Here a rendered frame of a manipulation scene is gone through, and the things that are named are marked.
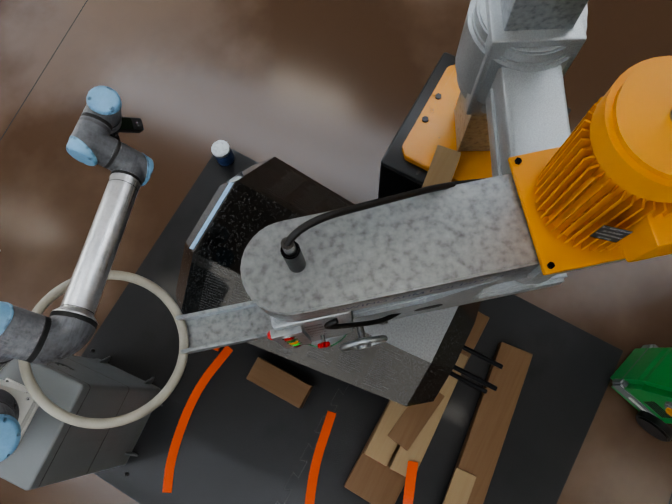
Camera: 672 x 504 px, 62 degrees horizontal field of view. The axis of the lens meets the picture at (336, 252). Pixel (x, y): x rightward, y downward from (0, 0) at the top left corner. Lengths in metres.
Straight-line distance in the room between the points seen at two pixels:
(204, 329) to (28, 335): 0.60
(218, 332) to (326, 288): 0.73
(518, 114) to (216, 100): 2.16
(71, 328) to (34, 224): 2.05
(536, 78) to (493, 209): 0.55
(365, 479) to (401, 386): 0.74
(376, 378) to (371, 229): 1.04
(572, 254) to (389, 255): 0.39
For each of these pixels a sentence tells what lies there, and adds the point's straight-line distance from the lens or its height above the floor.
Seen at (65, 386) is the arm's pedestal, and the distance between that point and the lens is 2.33.
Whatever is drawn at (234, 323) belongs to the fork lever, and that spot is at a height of 1.08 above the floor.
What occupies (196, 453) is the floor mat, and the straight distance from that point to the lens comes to 3.03.
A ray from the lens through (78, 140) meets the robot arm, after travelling 1.74.
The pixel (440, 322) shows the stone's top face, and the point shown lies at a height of 0.83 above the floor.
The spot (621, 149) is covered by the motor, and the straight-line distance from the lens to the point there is 1.00.
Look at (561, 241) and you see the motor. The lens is 1.32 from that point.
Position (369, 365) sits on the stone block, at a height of 0.73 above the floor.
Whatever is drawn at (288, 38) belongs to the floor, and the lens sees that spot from 3.62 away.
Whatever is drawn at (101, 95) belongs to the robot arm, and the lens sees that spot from 1.78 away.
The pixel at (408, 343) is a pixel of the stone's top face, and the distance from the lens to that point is 2.11.
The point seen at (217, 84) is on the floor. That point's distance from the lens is 3.53.
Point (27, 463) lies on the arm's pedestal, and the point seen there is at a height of 0.85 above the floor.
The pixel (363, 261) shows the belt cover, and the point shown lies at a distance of 1.26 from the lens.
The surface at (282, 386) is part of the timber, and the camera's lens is 2.81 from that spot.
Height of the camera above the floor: 2.92
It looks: 75 degrees down
